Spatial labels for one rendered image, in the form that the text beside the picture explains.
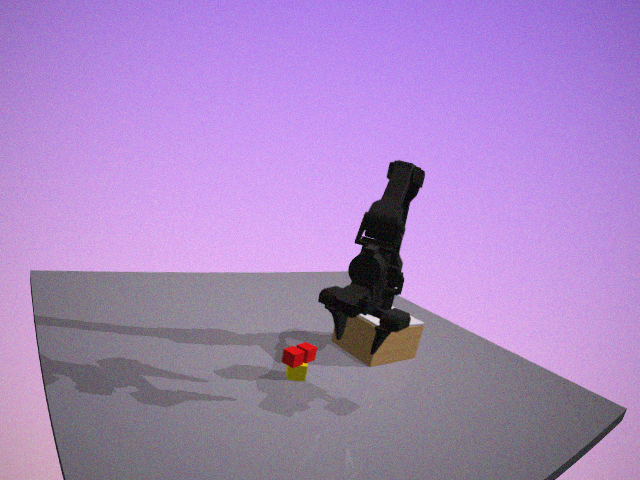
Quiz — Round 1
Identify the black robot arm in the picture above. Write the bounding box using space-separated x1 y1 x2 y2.
335 160 425 318

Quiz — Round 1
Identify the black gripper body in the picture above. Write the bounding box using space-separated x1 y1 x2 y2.
318 277 411 333

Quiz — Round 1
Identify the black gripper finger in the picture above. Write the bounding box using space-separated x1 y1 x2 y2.
371 325 391 354
324 305 348 340

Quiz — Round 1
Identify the red cube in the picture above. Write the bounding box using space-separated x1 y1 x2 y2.
297 342 317 363
282 346 305 368

